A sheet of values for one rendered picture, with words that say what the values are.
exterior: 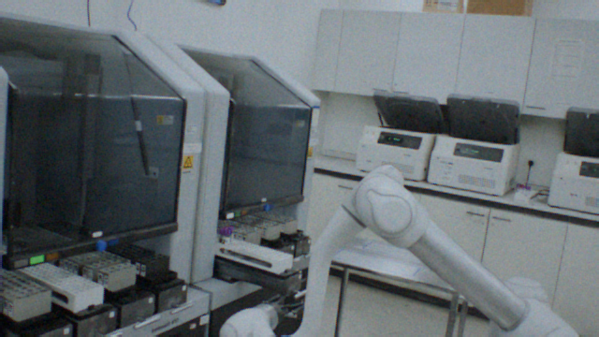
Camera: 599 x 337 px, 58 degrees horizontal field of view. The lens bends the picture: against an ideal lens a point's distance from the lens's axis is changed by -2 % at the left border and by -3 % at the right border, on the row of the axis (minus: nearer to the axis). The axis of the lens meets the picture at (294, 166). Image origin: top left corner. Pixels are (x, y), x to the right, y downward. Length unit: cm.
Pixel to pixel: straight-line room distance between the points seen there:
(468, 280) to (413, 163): 272
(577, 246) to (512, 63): 138
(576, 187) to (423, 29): 165
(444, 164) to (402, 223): 278
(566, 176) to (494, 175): 47
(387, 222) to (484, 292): 35
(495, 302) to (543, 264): 255
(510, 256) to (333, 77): 203
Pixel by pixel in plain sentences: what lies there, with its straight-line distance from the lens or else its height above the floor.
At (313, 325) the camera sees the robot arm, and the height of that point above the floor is 81.
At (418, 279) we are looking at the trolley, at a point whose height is 82.
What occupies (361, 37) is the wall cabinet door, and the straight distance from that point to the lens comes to 471.
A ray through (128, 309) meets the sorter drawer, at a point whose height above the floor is 79.
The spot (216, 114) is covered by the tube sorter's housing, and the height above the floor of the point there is 135.
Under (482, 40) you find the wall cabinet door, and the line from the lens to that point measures 441.
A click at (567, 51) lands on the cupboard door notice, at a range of 432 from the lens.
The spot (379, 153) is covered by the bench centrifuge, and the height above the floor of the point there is 106.
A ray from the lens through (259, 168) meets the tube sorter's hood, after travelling 222.
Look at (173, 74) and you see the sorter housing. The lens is 189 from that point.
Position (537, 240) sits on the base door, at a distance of 408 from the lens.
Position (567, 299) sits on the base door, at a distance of 415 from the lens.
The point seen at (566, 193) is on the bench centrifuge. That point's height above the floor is 101.
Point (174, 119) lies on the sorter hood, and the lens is 178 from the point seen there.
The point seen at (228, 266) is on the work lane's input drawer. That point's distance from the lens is 210.
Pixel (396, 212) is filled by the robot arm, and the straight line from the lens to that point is 137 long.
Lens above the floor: 147
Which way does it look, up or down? 8 degrees down
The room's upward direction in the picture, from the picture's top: 7 degrees clockwise
